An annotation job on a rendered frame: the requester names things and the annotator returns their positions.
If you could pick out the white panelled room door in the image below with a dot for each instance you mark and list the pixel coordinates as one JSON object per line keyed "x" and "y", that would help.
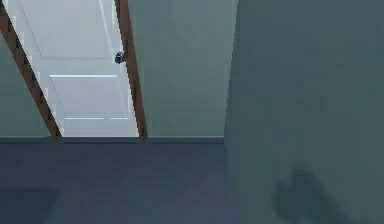
{"x": 76, "y": 40}

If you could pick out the black round door knob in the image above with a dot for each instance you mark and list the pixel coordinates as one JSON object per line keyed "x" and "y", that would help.
{"x": 119, "y": 57}

